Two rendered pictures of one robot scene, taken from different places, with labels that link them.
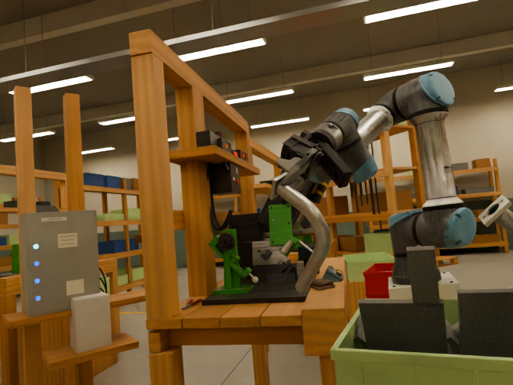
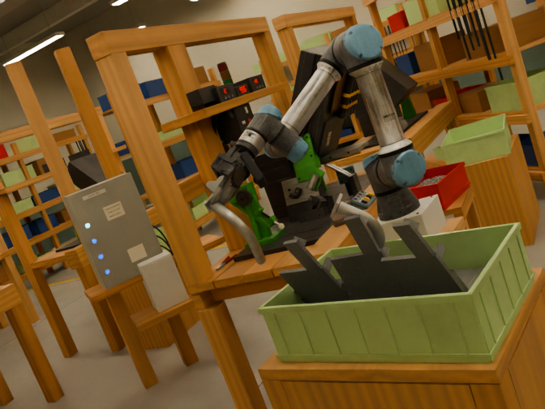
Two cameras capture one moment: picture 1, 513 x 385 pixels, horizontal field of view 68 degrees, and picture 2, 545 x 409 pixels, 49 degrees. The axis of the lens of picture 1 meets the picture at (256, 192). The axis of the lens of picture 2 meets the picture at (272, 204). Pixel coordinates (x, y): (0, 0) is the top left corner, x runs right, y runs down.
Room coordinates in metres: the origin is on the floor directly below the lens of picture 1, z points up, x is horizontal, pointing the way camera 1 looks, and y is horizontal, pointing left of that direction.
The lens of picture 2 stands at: (-0.79, -0.69, 1.49)
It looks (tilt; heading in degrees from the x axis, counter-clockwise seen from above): 10 degrees down; 16
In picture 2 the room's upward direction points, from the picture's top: 20 degrees counter-clockwise
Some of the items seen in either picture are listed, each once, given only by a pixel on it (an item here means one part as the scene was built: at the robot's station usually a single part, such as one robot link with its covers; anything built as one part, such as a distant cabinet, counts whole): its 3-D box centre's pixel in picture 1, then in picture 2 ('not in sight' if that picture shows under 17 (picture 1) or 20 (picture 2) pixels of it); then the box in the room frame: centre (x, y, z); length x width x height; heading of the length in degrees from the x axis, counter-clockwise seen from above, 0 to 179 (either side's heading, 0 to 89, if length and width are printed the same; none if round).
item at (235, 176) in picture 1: (224, 179); (236, 123); (1.99, 0.16, 1.42); 0.17 x 0.12 x 0.15; 167
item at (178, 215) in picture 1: (205, 219); (233, 164); (2.13, 0.29, 1.23); 1.30 x 0.05 x 0.09; 167
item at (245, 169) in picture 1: (221, 165); (231, 104); (2.10, 0.18, 1.52); 0.90 x 0.25 x 0.04; 167
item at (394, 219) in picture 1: (409, 230); (383, 169); (1.29, -0.50, 1.12); 0.13 x 0.12 x 0.14; 31
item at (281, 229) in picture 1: (281, 224); (306, 156); (1.96, -0.11, 1.17); 0.13 x 0.12 x 0.20; 167
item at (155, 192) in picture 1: (215, 193); (235, 135); (2.11, 0.22, 1.36); 1.49 x 0.09 x 0.97; 167
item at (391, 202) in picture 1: (341, 214); (458, 60); (5.14, -1.11, 1.19); 2.30 x 0.55 x 2.39; 26
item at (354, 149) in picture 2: (293, 233); (327, 157); (2.10, -0.18, 1.11); 0.39 x 0.16 x 0.03; 77
